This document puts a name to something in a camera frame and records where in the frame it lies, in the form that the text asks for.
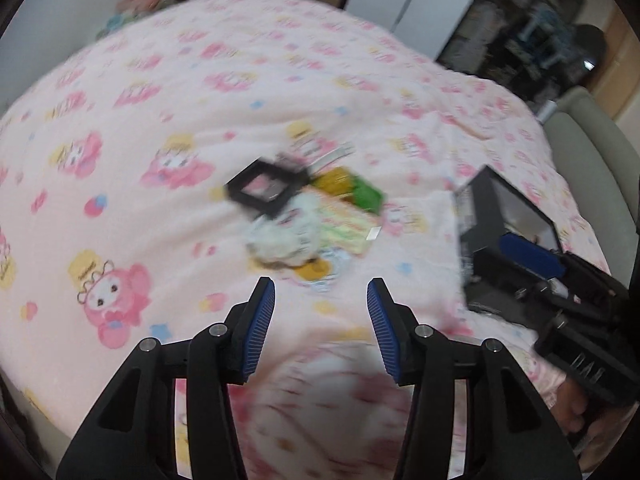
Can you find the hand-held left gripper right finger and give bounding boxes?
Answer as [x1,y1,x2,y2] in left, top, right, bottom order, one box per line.
[365,277,583,480]

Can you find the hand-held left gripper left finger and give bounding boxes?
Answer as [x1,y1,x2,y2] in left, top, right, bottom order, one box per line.
[56,276,277,480]

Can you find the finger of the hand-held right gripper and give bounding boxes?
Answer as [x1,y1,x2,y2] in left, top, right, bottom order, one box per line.
[499,232,627,307]
[471,249,574,332]

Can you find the black cardboard box container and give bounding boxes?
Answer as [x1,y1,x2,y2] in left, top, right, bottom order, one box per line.
[451,164,564,332]

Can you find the person's right hand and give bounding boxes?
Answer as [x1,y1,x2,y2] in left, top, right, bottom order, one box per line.
[554,379,602,437]

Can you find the small yellow object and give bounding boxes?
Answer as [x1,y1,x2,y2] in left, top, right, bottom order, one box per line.
[294,256,334,282]

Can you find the white fluffy item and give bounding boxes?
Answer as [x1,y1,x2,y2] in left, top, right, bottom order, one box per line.
[246,194,322,267]

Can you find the person's pink printed pajamas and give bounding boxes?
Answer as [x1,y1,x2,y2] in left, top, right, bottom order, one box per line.
[175,342,471,480]

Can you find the beige sofa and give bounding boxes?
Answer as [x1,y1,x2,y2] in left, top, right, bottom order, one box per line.
[541,84,640,282]

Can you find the pastel printed packet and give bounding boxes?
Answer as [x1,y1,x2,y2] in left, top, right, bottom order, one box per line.
[314,198,383,258]

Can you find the green packet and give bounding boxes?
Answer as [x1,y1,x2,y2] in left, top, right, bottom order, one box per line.
[349,171,387,214]

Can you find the dark cluttered shelf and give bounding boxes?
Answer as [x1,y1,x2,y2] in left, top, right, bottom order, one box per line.
[439,0,617,107]

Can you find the pink printed blanket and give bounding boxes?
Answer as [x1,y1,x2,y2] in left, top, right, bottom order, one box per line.
[0,0,617,461]

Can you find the white wardrobe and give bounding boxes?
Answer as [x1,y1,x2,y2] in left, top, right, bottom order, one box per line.
[344,0,497,57]

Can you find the plush toy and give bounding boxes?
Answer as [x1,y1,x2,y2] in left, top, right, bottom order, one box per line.
[99,0,172,32]

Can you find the black square frame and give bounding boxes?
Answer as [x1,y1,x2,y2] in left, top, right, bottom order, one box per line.
[225,156,311,222]

